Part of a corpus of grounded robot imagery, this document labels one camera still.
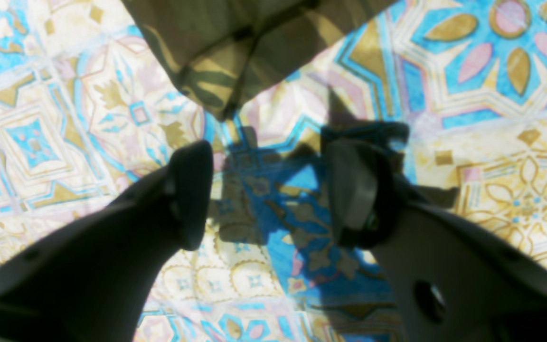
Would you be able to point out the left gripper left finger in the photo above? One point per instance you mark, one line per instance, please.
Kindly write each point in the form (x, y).
(89, 281)

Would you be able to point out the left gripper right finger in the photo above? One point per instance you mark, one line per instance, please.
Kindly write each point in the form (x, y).
(452, 281)

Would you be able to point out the camouflage T-shirt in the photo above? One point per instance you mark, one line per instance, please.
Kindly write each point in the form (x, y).
(223, 53)

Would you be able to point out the patterned tile tablecloth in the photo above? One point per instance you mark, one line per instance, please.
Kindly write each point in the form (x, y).
(455, 90)

